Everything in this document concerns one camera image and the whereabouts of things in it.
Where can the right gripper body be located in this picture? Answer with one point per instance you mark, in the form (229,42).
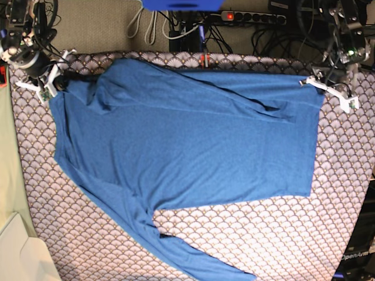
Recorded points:
(31,59)

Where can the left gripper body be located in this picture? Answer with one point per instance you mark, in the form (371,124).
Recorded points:
(333,73)

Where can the blue long-sleeve T-shirt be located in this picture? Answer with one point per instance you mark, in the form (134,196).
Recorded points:
(143,138)

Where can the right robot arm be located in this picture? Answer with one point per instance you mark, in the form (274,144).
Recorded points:
(27,25)

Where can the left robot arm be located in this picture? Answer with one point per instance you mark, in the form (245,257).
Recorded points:
(102,27)

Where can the red black table clamp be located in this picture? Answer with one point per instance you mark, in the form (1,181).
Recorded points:
(204,55)

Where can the fan-patterned table cloth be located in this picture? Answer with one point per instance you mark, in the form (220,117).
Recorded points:
(282,238)

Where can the white plastic bin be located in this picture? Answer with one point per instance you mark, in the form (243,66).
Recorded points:
(24,257)

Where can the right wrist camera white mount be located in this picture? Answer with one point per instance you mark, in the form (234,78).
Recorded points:
(45,88)

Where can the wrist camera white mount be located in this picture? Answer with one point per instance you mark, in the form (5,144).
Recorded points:
(347,100)
(45,88)

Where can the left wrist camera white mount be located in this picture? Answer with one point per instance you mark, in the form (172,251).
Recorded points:
(347,100)

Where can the black power strip red switch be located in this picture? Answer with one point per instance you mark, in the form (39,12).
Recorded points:
(253,17)

